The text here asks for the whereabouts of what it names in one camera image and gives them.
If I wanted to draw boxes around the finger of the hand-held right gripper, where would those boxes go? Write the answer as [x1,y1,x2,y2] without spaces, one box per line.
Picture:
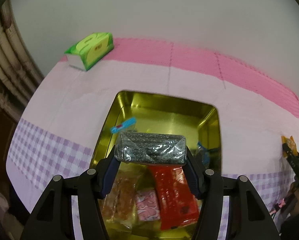
[282,142,299,173]

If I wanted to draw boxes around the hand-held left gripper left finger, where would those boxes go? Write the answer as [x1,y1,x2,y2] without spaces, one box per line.
[19,145,121,240]

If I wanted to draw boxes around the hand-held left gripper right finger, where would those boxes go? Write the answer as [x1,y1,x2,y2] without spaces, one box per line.
[183,146,281,240]

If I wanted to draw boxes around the orange snack packet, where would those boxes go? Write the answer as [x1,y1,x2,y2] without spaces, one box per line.
[281,135,297,158]

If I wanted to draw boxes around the clear fried snack packet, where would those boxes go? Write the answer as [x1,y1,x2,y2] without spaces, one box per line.
[101,170,145,230]

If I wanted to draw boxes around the red snack packet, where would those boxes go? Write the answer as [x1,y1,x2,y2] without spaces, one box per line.
[147,164,200,231]

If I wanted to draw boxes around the blue candy packet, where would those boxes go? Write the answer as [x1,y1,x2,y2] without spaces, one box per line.
[111,117,137,133]
[197,141,212,167]

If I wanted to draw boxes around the pink snack packet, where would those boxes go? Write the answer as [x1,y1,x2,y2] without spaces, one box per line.
[135,189,161,222]

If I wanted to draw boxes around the grey seaweed packet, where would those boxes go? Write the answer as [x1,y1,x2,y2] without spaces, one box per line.
[114,131,187,166]

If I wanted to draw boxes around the brown gold tin box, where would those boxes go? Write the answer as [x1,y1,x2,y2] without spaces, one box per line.
[89,89,222,239]

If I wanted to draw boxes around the pink checked tablecloth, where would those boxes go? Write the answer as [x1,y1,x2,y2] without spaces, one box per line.
[6,37,299,240]

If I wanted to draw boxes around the dark brown furniture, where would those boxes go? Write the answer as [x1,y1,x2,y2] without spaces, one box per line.
[0,97,22,188]

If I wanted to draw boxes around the green tissue box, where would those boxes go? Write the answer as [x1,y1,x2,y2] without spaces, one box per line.
[64,32,114,72]

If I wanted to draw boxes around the beige wall pipes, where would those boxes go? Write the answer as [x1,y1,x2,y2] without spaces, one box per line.
[0,0,43,120]

